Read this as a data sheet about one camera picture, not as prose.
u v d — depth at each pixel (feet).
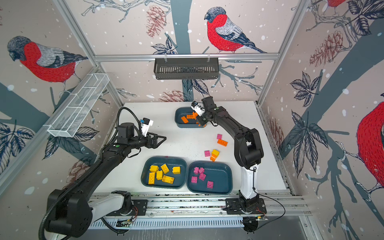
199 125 2.81
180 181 2.68
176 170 2.74
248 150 1.70
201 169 2.74
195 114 3.10
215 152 3.03
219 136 3.30
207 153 3.03
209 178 2.70
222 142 3.21
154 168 2.77
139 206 2.41
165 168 2.81
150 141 2.33
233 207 2.39
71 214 1.30
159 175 2.68
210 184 2.61
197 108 2.80
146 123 2.37
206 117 2.65
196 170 2.73
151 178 2.72
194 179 2.66
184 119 3.61
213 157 2.95
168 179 2.67
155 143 2.34
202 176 2.71
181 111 3.62
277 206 2.48
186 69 3.48
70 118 2.40
